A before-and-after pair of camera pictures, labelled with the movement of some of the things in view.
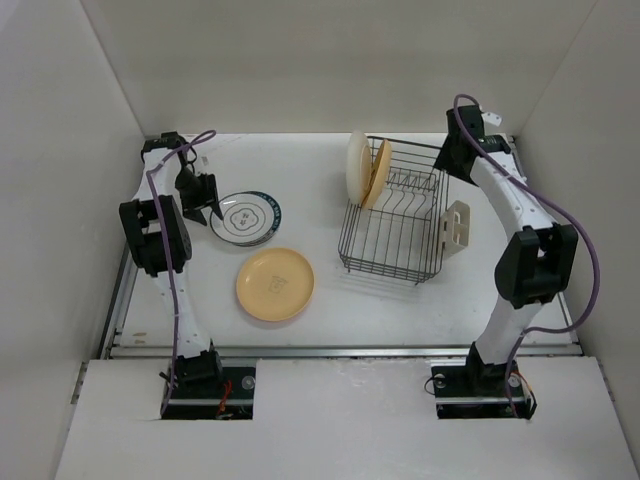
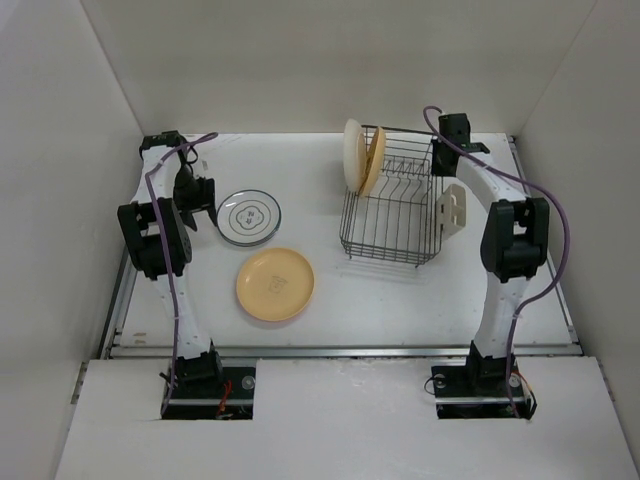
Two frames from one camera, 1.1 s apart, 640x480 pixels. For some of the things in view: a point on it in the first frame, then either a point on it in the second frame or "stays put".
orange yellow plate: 274,284 stays put
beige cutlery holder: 455,228 to 451,210
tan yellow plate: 380,174 to 374,161
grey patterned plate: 250,218 stays put
